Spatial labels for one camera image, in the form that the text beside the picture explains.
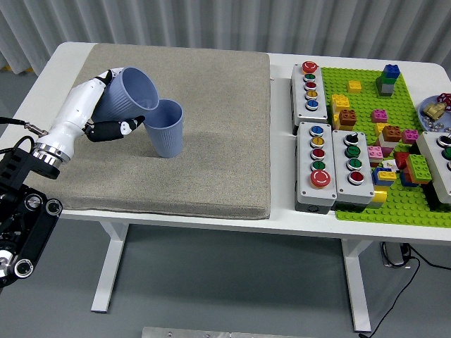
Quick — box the red toy brick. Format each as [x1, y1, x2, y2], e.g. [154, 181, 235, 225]
[393, 151, 412, 170]

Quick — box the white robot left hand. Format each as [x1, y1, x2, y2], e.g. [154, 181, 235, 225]
[44, 67, 146, 156]

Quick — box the light green toy brick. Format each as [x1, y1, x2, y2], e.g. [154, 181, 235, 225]
[405, 154, 433, 182]

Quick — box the grey-brown fabric mat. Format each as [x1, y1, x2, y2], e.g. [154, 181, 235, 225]
[26, 43, 272, 220]

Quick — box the white pleated curtain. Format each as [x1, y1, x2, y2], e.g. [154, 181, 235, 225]
[0, 0, 451, 71]

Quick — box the white control box black base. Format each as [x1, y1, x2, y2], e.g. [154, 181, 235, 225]
[415, 130, 451, 212]

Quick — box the blue round plate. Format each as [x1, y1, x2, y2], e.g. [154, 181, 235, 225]
[418, 95, 451, 132]

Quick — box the grey power adapter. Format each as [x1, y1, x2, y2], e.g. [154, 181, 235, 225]
[380, 242, 412, 268]

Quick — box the brass pipe fitting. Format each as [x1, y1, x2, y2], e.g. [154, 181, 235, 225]
[422, 101, 445, 119]

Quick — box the grey selector switch control box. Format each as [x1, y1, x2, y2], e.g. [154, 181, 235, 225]
[331, 129, 376, 212]

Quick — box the yellow black floor tape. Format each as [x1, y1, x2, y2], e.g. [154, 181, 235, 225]
[0, 64, 36, 75]

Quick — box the green studded baseplate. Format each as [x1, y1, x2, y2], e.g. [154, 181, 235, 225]
[319, 66, 451, 229]

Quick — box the white table leg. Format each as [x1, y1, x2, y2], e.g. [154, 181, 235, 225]
[340, 239, 373, 332]
[90, 221, 130, 313]

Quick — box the blue toy brick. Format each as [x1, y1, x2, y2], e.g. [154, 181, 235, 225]
[383, 63, 401, 80]

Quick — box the black floor cable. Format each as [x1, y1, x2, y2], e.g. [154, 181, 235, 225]
[366, 245, 451, 335]

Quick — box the blue and yellow brick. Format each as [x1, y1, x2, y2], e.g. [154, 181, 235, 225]
[372, 167, 397, 187]

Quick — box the blue ribbed plastic cup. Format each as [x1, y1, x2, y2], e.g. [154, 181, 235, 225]
[143, 99, 185, 159]
[92, 66, 160, 124]

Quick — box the yellow toy brick stack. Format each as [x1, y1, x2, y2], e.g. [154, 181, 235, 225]
[330, 94, 351, 131]

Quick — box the grey five-button control box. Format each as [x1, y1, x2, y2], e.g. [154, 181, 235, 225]
[289, 61, 329, 136]
[294, 121, 338, 214]

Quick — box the brown toy brick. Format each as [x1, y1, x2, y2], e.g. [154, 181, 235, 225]
[338, 108, 358, 127]
[382, 125, 402, 143]

